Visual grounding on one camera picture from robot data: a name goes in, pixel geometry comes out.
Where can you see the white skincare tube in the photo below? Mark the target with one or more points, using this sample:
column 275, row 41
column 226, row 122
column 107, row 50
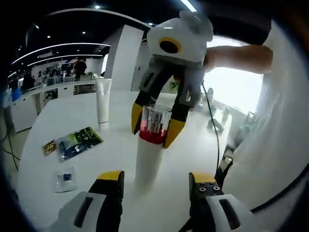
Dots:
column 103, row 104

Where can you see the gold skincare packet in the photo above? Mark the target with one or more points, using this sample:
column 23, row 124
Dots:
column 49, row 147

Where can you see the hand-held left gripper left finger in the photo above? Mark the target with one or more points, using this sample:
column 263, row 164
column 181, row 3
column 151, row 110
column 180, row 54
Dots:
column 82, row 212

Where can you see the long ceiling light strip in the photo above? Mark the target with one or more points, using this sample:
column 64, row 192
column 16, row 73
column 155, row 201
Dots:
column 187, row 4

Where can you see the long white counter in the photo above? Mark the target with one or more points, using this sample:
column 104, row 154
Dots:
column 24, row 113

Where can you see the small clear skincare sachet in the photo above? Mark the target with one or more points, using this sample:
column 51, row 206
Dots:
column 64, row 178

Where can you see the blue storage box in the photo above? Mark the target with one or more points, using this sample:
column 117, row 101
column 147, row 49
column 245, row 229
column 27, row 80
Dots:
column 15, row 95

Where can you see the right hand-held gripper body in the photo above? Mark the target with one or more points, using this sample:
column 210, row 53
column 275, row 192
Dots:
column 183, row 36

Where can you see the green potted plant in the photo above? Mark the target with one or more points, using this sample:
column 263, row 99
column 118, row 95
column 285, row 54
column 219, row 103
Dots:
column 174, row 86

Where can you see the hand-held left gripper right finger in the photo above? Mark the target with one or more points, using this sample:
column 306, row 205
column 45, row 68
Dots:
column 217, row 212

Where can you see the black green skincare sachet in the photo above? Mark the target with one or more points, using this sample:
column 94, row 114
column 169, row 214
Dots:
column 77, row 143

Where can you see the person in white shirt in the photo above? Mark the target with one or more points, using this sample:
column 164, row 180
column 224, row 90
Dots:
column 270, row 120

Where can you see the red-collared white skincare bottle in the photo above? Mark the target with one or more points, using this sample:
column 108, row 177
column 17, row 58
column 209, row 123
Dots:
column 149, row 164

